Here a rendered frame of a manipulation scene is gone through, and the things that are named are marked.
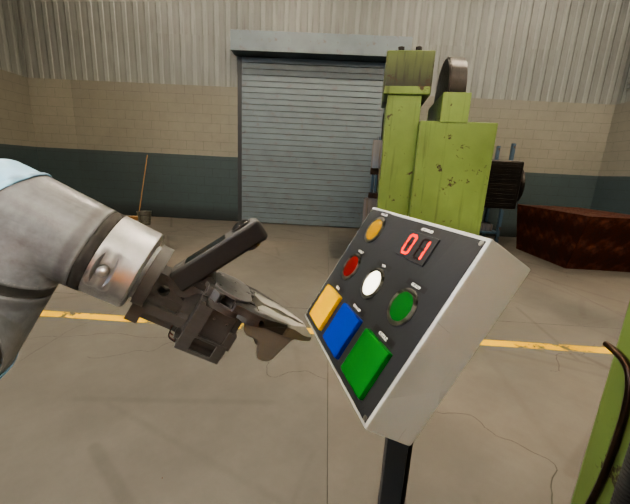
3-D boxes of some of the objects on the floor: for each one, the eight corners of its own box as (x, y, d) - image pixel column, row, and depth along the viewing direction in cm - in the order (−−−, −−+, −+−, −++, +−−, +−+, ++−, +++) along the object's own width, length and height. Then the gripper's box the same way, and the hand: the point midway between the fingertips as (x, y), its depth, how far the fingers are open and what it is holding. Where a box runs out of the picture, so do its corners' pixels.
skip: (576, 273, 495) (590, 216, 475) (509, 245, 679) (517, 204, 659) (659, 278, 491) (676, 221, 471) (569, 249, 675) (579, 207, 655)
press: (362, 267, 465) (382, 34, 397) (355, 247, 585) (370, 66, 517) (521, 277, 459) (570, 42, 391) (481, 255, 579) (513, 72, 511)
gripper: (135, 295, 41) (279, 358, 49) (112, 328, 33) (291, 399, 40) (169, 237, 41) (310, 309, 48) (155, 255, 32) (328, 340, 40)
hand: (305, 328), depth 43 cm, fingers closed
